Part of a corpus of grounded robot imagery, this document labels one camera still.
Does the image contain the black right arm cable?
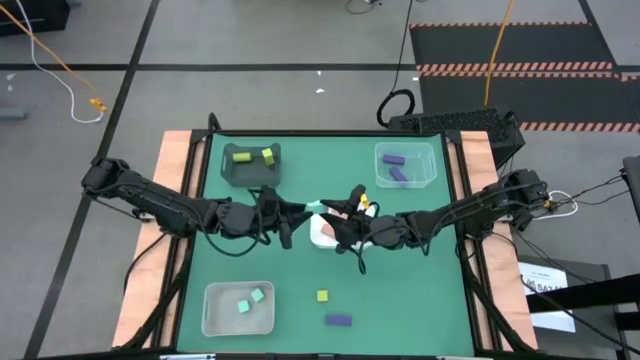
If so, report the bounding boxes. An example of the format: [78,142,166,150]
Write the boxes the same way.
[355,219,431,277]

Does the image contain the yellow floor cable with plug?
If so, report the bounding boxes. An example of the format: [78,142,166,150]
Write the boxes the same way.
[0,3,109,114]

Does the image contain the white plastic bin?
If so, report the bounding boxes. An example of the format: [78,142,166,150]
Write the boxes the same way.
[309,202,381,250]

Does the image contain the dark grey plastic bin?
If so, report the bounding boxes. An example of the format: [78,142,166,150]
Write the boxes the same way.
[220,142,282,189]

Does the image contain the clear plastic bin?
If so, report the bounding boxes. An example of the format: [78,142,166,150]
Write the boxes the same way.
[374,141,438,190]

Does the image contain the white paper sheet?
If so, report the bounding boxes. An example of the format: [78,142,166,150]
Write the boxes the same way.
[517,260,577,334]

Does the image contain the black table frame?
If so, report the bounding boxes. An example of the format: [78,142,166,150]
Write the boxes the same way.
[112,128,539,360]

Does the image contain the black floor box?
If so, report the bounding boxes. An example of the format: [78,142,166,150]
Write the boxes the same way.
[0,0,70,36]

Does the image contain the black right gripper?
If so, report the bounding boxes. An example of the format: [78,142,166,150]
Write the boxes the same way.
[319,196,419,254]

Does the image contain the black looped floor cable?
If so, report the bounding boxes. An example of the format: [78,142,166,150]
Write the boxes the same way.
[375,0,417,129]

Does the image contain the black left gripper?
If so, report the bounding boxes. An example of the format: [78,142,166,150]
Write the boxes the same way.
[214,198,315,250]

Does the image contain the green table mat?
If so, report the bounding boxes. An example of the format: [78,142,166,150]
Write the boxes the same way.
[175,132,475,357]

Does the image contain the pale grey plastic bin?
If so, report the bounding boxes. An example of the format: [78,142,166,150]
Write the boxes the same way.
[200,280,276,338]

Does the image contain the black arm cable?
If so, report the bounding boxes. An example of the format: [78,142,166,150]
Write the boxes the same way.
[202,187,274,259]
[355,219,431,277]

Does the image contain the black hazard-striped floor mat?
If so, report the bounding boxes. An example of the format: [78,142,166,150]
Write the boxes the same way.
[408,21,640,134]

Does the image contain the yellow hanging cable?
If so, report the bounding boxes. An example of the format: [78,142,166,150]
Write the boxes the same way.
[482,0,517,108]

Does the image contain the white floor cable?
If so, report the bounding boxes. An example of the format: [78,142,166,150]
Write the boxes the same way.
[14,0,106,125]

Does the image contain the dark grey side desk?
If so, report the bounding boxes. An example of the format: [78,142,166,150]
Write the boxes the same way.
[517,254,640,360]

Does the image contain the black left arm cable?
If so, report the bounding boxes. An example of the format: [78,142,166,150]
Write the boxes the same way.
[202,187,274,259]

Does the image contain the wooden table side board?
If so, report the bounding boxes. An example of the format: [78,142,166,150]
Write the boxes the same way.
[458,130,539,351]
[112,130,207,349]

